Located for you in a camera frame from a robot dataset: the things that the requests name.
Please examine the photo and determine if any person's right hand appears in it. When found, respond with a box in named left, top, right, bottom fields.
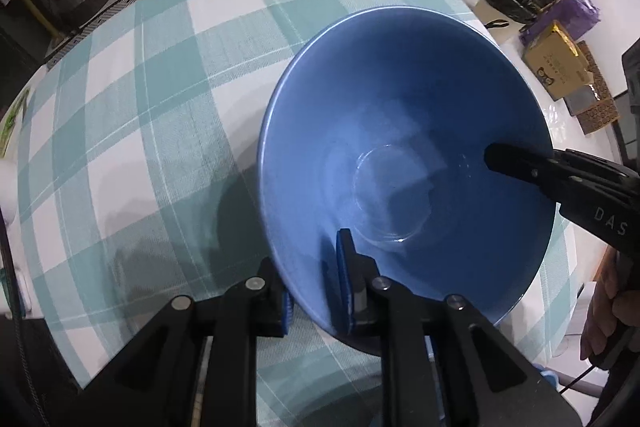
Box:
left=581, top=254, right=632, bottom=358

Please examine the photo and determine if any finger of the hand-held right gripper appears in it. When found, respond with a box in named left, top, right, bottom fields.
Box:
left=484, top=142, right=640, bottom=204

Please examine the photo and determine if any green printed white board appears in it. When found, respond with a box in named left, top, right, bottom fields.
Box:
left=0, top=84, right=31, bottom=158

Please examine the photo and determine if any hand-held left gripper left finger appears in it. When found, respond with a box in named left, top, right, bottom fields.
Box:
left=82, top=257, right=296, bottom=427

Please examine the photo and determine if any purple bag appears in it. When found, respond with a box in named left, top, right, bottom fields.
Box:
left=520, top=0, right=601, bottom=48

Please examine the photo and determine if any black braided cable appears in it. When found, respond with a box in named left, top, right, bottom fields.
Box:
left=0, top=207, right=26, bottom=324

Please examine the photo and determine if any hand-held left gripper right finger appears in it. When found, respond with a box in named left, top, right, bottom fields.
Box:
left=336, top=228, right=593, bottom=427

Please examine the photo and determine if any brown patterned mat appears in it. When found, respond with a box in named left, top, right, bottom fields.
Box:
left=567, top=39, right=619, bottom=136

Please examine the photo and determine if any printed cardboard box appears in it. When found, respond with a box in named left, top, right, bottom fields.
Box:
left=522, top=22, right=594, bottom=100

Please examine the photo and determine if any blue bowl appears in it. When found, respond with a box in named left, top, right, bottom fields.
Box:
left=256, top=6, right=567, bottom=355

